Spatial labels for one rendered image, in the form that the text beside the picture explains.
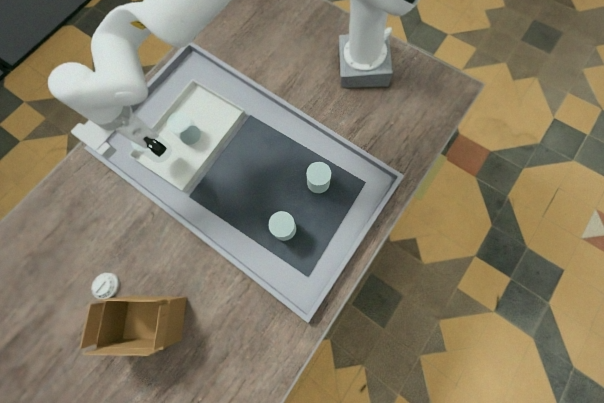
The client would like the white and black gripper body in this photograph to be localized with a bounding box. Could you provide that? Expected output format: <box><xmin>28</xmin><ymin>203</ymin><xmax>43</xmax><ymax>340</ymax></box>
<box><xmin>116</xmin><ymin>106</ymin><xmax>159</xmax><ymax>149</ymax></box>

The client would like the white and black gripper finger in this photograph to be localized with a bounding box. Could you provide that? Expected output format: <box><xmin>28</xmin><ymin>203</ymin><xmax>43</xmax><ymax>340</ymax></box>
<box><xmin>143</xmin><ymin>136</ymin><xmax>167</xmax><ymax>157</ymax></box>

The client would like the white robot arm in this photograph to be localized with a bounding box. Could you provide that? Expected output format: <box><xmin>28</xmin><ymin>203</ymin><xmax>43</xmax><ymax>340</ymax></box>
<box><xmin>49</xmin><ymin>0</ymin><xmax>419</xmax><ymax>159</ymax></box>

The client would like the brown cardboard box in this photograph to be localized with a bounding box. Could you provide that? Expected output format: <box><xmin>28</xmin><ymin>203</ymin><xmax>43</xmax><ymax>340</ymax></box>
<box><xmin>80</xmin><ymin>296</ymin><xmax>187</xmax><ymax>356</ymax></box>

